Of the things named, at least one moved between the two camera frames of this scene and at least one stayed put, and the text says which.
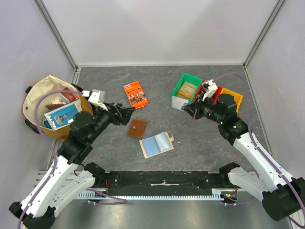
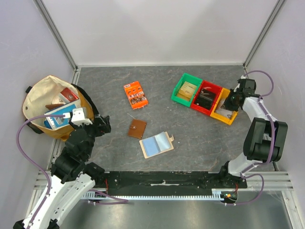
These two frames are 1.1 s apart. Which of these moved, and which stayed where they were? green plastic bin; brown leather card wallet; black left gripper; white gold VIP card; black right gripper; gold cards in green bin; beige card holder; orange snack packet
Moved: white gold VIP card; black right gripper; black left gripper
Stayed: gold cards in green bin; orange snack packet; beige card holder; brown leather card wallet; green plastic bin
